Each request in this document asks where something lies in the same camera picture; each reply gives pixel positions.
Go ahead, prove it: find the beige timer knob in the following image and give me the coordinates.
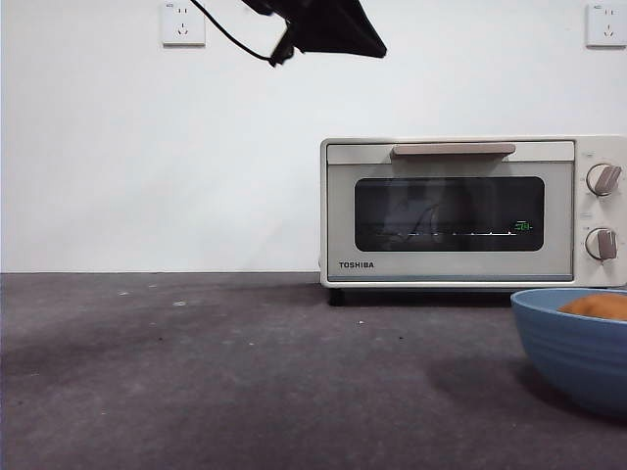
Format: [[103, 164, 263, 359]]
[[585, 226, 619, 260]]

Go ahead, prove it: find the blue ribbed bowl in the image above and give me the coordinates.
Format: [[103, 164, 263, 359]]
[[509, 287, 627, 417]]

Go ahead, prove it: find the cream toaster oven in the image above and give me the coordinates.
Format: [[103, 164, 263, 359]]
[[318, 135, 627, 307]]

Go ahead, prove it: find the brown potato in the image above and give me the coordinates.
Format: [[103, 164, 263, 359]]
[[557, 292, 627, 322]]

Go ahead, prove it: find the beige temperature knob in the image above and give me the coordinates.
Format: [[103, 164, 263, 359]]
[[585, 164, 623, 198]]

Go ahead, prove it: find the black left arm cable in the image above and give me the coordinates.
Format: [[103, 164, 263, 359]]
[[189, 0, 300, 69]]

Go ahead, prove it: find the white wall socket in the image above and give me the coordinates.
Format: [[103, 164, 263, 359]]
[[585, 3, 627, 49], [162, 1, 207, 49]]

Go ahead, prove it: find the oven door with beige handle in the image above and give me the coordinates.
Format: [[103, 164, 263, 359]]
[[325, 140, 575, 284]]

